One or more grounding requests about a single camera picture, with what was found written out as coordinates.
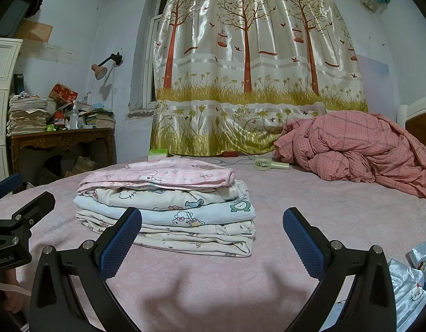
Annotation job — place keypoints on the white cartoon-print folded garment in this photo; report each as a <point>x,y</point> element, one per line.
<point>199,214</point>

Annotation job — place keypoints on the stack of papers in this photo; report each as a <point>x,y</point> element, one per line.
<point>26,117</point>

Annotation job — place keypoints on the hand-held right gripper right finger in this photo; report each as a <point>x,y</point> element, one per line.
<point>302,245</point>

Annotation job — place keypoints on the tree-print satin curtain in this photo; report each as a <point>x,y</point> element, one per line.
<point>254,76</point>

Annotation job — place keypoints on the blue satin garment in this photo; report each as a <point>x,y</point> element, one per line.
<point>406,283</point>

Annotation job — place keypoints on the pink wall lamp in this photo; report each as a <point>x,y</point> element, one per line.
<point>99,71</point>

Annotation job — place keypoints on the cardboard boxes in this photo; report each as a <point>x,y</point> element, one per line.
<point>85,166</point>

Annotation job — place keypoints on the green handheld fan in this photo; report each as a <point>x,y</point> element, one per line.
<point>263,164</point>

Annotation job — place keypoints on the red box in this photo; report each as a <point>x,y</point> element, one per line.
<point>62,93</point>

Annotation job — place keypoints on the white cabinet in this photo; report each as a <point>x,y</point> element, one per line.
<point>3,69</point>

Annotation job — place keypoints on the stack of books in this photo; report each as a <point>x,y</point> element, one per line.
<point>100,121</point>

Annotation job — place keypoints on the white wall paper sheet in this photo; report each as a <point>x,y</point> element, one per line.
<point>68,55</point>
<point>48,52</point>

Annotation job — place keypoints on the pink printed pants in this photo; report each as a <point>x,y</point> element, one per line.
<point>157,174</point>

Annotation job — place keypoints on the pale blue wall sheet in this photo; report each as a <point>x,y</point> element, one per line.
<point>371,71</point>

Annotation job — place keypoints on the small red object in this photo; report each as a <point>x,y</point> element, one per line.
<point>230,154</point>

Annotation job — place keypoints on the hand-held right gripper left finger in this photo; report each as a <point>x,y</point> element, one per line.
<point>119,245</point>

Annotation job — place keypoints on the person's left hand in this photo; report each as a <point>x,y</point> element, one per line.
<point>16,302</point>

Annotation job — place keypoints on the clear plastic bottle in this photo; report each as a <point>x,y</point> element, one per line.
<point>74,119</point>

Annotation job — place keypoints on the white and wooden headboard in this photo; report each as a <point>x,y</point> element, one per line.
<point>409,109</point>

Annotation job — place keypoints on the dark wooden desk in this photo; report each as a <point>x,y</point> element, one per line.
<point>60,140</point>

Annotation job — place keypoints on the brown wall paper sheet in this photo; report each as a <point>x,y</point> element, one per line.
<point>35,29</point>

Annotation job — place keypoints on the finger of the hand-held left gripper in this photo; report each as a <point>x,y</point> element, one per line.
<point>9,181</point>
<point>33,207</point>

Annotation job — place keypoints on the cream kitty-print folded garment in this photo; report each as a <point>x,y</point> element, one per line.
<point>137,195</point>

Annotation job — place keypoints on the small black device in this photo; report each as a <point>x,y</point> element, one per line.
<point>19,83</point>

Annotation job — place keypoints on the dusty pink quilted blanket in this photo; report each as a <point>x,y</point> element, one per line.
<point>354,145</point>

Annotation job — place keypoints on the small green box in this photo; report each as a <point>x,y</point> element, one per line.
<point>158,155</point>

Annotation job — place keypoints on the white window frame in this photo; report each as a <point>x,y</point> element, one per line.
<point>157,58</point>

